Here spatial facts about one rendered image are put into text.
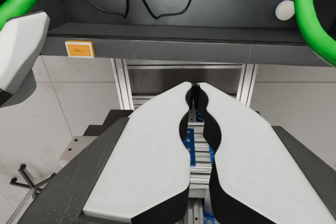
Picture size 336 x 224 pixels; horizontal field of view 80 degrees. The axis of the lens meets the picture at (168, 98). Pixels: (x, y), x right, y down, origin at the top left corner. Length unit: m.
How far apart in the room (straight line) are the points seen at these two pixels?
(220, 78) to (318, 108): 0.90
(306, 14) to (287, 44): 0.23
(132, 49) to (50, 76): 1.42
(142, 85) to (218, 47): 0.94
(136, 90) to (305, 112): 1.29
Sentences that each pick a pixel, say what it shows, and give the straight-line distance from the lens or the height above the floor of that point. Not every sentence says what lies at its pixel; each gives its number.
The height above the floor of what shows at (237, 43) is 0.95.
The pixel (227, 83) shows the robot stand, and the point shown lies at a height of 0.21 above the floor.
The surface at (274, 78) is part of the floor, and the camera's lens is 1.62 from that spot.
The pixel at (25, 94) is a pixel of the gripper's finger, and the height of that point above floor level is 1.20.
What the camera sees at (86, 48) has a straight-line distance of 0.42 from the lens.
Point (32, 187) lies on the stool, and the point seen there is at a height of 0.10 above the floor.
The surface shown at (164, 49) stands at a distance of 0.40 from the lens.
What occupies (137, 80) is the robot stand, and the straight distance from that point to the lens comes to 1.29.
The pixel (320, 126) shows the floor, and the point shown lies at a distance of 2.04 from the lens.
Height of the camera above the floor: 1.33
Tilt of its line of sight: 57 degrees down
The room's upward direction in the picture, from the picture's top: 172 degrees counter-clockwise
